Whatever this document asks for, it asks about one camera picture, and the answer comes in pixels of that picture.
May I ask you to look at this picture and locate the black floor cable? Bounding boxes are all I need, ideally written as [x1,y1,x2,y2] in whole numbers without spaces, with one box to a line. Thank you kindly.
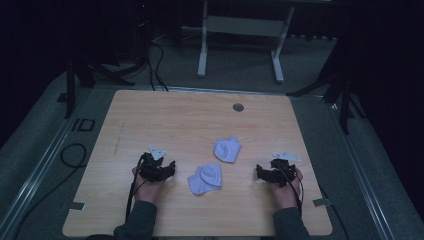
[11,142,88,234]

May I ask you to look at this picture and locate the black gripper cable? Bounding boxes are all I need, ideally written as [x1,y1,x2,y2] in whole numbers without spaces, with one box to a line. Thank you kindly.
[125,155,146,222]
[278,162,305,215]

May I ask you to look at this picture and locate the black tripod stand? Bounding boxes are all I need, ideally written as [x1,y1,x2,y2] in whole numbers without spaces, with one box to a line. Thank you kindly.
[56,49,136,120]
[285,36,368,136]

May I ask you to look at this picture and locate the person's right hand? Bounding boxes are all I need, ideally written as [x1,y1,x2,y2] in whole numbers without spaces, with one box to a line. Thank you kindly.
[268,167,305,210]

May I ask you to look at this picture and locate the metal floor rail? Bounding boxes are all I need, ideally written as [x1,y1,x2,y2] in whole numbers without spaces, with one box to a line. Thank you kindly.
[0,87,98,240]
[319,94,398,240]

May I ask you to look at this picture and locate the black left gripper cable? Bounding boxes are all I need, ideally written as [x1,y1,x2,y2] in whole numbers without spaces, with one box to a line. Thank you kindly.
[125,155,146,222]

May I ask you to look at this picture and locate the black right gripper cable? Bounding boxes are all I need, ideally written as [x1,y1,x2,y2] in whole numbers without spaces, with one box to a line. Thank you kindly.
[278,162,305,215]

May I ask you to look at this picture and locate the white sock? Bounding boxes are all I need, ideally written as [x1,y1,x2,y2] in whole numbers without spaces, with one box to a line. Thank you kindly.
[212,135,242,164]
[187,162,224,196]

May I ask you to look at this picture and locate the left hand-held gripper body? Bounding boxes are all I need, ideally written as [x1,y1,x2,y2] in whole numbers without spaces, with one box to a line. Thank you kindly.
[138,144,169,183]

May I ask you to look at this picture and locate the person's left hand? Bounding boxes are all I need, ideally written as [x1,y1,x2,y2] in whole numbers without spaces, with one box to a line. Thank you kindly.
[131,165,166,203]

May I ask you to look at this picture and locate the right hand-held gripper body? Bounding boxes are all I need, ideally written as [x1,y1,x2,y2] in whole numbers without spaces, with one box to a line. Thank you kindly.
[265,151,301,188]

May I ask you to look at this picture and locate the black hanging cables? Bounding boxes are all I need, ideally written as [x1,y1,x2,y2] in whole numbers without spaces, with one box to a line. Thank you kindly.
[145,41,170,92]

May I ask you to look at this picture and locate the white metal desk frame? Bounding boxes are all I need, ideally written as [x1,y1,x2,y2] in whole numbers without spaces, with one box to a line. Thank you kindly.
[197,0,296,84]

